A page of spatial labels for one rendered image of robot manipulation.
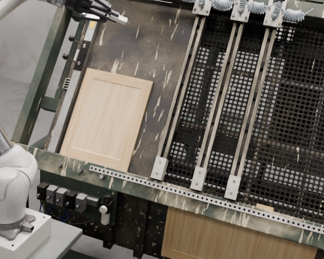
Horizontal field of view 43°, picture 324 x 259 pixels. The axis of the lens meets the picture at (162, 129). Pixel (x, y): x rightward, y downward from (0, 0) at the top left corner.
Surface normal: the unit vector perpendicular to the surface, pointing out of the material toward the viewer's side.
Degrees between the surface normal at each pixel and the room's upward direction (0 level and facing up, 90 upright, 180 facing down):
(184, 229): 90
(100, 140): 56
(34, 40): 90
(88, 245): 0
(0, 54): 90
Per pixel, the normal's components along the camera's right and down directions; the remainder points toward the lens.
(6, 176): 0.11, -0.86
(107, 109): -0.18, -0.22
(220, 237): -0.30, 0.35
